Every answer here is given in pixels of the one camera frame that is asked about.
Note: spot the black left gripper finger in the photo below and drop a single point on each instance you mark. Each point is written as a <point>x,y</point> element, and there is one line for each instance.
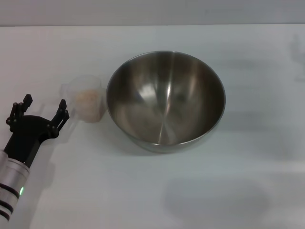
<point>59,118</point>
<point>17,112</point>

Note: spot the clear plastic measuring cup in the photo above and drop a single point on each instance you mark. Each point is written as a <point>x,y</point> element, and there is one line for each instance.
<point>83,82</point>

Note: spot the stainless steel mixing bowl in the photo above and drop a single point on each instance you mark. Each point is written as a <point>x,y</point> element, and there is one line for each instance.
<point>166,100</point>

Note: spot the white rice grains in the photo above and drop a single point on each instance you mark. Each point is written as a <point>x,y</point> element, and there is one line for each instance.
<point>89,105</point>

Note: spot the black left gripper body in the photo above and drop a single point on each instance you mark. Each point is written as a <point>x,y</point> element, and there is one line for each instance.
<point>28,138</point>

